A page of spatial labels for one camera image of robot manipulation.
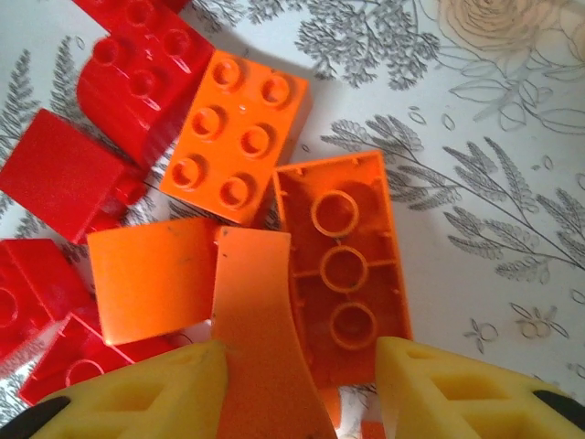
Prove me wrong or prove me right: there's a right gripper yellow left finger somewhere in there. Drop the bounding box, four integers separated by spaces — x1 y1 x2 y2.
0 340 229 439

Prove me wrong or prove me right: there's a floral patterned tablecloth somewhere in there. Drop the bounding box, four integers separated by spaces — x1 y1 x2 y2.
0 0 585 439

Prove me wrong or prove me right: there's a red lego brick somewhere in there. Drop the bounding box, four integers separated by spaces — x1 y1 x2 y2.
17 310 185 406
75 0 216 168
0 108 148 246
0 237 93 363

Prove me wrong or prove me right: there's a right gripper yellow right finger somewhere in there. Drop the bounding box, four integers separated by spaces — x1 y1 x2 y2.
375 336 585 439

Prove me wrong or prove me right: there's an orange lego brick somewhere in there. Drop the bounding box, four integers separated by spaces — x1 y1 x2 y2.
158 48 314 228
209 226 342 439
271 149 415 386
86 217 221 347

